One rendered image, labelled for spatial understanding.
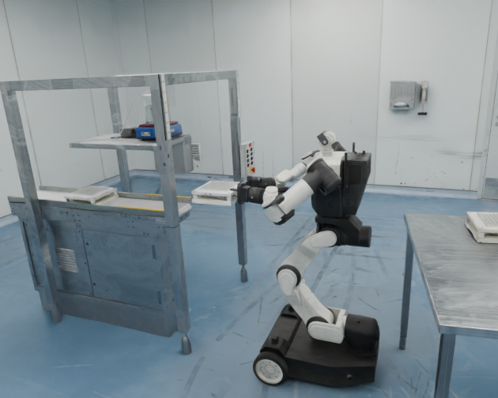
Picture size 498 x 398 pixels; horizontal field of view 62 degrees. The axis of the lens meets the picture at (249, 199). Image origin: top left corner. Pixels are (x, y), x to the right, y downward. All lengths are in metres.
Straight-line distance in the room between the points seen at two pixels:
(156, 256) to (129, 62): 5.09
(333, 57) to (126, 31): 3.40
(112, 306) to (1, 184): 3.17
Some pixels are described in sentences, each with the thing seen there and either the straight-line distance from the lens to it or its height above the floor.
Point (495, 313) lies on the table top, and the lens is 1.69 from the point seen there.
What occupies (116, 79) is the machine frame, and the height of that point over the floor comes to 1.70.
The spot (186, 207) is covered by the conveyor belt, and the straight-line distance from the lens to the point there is 2.66.
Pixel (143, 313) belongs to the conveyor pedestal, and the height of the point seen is 0.15.
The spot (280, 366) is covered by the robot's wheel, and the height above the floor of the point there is 0.15.
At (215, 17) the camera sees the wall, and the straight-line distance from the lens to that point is 6.53.
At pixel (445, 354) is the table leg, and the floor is 0.76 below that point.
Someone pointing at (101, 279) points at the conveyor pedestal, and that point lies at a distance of 3.11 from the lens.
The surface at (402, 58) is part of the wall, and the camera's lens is 5.77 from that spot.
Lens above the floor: 1.73
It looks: 18 degrees down
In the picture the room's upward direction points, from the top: 3 degrees counter-clockwise
